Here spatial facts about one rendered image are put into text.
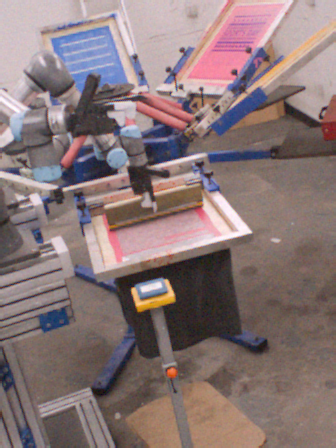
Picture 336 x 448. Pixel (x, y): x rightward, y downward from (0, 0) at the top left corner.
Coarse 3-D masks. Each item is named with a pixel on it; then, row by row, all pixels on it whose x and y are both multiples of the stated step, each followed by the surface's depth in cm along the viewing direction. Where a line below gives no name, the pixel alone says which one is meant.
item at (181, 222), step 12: (168, 216) 300; (180, 216) 298; (192, 216) 295; (204, 216) 293; (168, 228) 289; (180, 228) 287; (192, 228) 284; (204, 228) 282; (216, 228) 280; (168, 240) 278; (180, 240) 277
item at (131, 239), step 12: (108, 228) 301; (120, 228) 298; (132, 228) 296; (144, 228) 293; (156, 228) 291; (108, 240) 290; (120, 240) 287; (132, 240) 285; (144, 240) 283; (156, 240) 280; (120, 252) 277; (132, 252) 275
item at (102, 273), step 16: (112, 192) 329; (128, 192) 327; (208, 192) 307; (224, 208) 287; (240, 224) 270; (208, 240) 262; (224, 240) 261; (240, 240) 262; (96, 256) 268; (144, 256) 260; (160, 256) 258; (176, 256) 259; (192, 256) 260; (96, 272) 256; (112, 272) 257; (128, 272) 258
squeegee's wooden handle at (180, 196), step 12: (168, 192) 297; (180, 192) 298; (192, 192) 299; (120, 204) 295; (132, 204) 295; (156, 204) 297; (168, 204) 298; (180, 204) 299; (108, 216) 295; (120, 216) 296; (132, 216) 297
